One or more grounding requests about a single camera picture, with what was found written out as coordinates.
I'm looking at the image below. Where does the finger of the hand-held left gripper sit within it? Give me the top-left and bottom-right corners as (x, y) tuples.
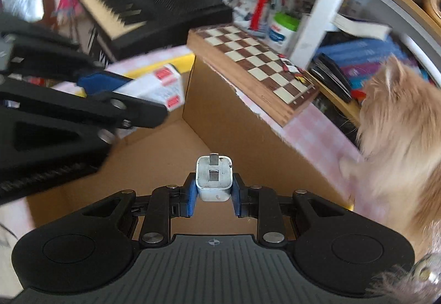
(0, 78), (170, 172)
(0, 13), (136, 96)

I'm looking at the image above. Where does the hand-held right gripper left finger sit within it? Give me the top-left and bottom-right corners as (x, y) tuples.
(81, 172), (200, 248)

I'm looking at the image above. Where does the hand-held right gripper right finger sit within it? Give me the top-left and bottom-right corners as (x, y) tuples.
(230, 172), (350, 247)

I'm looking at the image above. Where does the small white charger cube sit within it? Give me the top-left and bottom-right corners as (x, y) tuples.
(196, 153), (234, 203)

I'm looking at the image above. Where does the white box with red labels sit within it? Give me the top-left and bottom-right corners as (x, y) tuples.
(112, 63), (187, 141)

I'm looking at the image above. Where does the yellow cardboard box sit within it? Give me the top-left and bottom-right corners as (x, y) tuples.
(24, 49), (355, 246)

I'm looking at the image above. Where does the pink fabric item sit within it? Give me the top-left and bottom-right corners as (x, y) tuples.
(52, 0), (85, 27)

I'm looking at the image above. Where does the black electronic keyboard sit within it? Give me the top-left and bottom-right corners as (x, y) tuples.
(72, 0), (235, 61)

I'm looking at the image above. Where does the wooden chessboard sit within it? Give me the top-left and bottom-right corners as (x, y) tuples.
(186, 25), (321, 128)

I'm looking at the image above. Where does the small cartoon charm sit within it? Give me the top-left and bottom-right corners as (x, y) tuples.
(277, 53), (308, 84)

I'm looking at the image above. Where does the white patterned pen cup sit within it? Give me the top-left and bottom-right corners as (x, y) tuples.
(222, 0), (257, 29)

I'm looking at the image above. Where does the white green-rimmed pen holder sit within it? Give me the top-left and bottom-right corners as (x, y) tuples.
(267, 12), (300, 53)

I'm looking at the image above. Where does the fluffy orange cat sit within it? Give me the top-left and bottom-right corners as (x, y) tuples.
(339, 53), (441, 294)

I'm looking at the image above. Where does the stack of blue purple books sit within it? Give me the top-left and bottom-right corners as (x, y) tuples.
(312, 34), (431, 105)

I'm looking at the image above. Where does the white bookshelf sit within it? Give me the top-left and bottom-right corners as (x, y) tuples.
(127, 0), (441, 126)

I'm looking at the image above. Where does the white paperback book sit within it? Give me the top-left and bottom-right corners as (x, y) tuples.
(332, 13), (392, 42)

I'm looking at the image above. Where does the gold retro radio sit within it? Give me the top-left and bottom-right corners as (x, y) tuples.
(422, 0), (441, 20)

